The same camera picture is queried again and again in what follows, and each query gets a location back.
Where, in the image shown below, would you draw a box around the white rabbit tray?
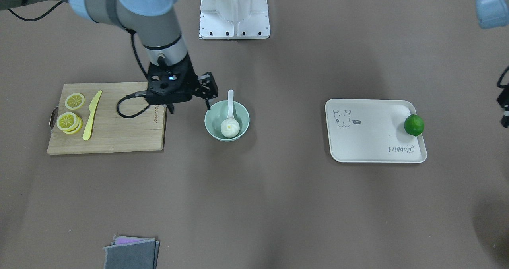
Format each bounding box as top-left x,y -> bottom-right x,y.
324,99 -> 427,163

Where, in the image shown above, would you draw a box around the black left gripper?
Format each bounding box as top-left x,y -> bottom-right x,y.
497,90 -> 509,128

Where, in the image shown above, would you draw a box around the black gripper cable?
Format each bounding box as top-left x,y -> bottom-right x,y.
117,29 -> 153,119
497,66 -> 509,89

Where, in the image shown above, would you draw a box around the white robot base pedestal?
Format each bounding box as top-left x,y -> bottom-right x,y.
199,0 -> 271,40

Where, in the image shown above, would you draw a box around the white steamed bun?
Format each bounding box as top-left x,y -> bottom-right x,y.
220,118 -> 240,139

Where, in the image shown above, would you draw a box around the bamboo cutting board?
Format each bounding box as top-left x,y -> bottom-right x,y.
46,82 -> 167,155

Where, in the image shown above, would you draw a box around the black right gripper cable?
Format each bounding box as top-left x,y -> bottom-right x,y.
117,29 -> 153,119

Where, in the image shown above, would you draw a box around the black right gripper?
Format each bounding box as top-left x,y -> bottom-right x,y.
145,55 -> 218,114

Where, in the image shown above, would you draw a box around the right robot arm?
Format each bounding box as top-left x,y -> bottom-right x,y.
1,0 -> 218,113

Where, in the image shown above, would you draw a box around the stacked lemon slices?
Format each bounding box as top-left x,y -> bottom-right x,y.
56,112 -> 83,134

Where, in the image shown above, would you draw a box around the green bowl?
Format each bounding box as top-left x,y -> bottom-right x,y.
205,100 -> 250,142

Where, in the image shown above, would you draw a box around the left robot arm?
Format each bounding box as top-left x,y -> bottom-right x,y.
476,0 -> 509,128

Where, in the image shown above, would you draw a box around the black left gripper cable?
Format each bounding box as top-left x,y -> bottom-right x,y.
497,66 -> 509,89

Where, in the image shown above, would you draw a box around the green lime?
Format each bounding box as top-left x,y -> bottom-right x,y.
404,114 -> 425,137

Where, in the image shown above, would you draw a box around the grey folded cloth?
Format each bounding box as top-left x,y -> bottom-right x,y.
103,235 -> 160,269

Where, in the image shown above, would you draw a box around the white ceramic spoon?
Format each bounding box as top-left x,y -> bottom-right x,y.
227,89 -> 235,119

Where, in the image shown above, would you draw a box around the yellow plastic knife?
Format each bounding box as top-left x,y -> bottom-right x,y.
82,90 -> 102,141

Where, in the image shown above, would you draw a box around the single lemon slice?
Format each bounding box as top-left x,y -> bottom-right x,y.
65,92 -> 85,110

